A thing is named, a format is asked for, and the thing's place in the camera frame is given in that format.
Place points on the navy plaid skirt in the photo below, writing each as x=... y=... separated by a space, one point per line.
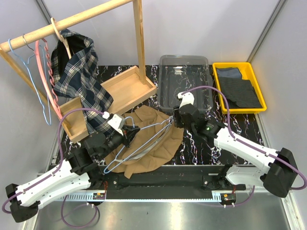
x=77 y=76

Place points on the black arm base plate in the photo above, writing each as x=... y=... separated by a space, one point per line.
x=206 y=177

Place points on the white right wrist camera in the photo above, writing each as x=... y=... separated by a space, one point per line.
x=185 y=98

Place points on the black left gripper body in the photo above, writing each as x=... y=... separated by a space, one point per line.
x=115 y=140

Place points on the aluminium mounting rail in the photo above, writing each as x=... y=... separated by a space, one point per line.
x=154 y=194

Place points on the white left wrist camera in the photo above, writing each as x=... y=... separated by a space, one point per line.
x=115 y=121

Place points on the yellow plastic tray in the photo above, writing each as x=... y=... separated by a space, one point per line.
x=247 y=74

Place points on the wooden clothes rack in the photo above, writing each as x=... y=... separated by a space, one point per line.
x=128 y=89

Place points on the blue grey folded cloth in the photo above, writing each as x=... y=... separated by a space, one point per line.
x=233 y=73

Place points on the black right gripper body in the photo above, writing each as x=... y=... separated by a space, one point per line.
x=178 y=121

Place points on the pink plastic hanger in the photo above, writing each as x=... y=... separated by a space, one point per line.
x=47 y=75

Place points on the tan brown garment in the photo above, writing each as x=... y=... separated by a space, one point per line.
x=161 y=149

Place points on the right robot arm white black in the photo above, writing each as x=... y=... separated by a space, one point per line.
x=275 y=170

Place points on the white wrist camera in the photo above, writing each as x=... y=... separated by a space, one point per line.
x=185 y=98
x=115 y=121

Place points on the light wooden hanger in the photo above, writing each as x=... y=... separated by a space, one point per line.
x=60 y=37

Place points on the dark grey folded cloth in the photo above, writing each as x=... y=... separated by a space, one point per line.
x=239 y=93

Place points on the grey plastic bin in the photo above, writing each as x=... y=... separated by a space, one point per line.
x=178 y=73

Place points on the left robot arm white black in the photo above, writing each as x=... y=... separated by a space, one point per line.
x=80 y=170

